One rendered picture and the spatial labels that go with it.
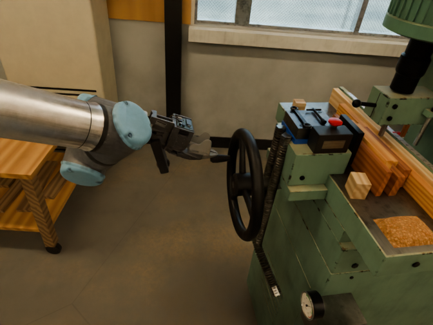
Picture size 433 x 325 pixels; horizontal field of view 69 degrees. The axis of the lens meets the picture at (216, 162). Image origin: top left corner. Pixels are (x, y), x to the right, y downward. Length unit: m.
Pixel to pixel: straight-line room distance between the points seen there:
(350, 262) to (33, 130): 0.69
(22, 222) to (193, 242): 0.81
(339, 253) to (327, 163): 0.20
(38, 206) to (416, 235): 1.35
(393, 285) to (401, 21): 0.64
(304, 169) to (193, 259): 1.04
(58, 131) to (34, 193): 0.95
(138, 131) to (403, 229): 0.52
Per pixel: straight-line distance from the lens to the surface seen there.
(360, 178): 0.73
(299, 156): 0.71
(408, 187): 0.82
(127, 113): 0.61
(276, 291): 0.93
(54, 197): 1.80
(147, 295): 1.57
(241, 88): 2.19
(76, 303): 1.61
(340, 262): 0.80
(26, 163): 1.47
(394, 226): 0.70
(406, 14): 0.75
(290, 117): 0.76
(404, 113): 0.85
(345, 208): 0.74
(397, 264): 0.69
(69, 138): 0.57
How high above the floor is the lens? 1.34
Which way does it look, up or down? 37 degrees down
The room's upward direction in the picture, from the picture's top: 6 degrees clockwise
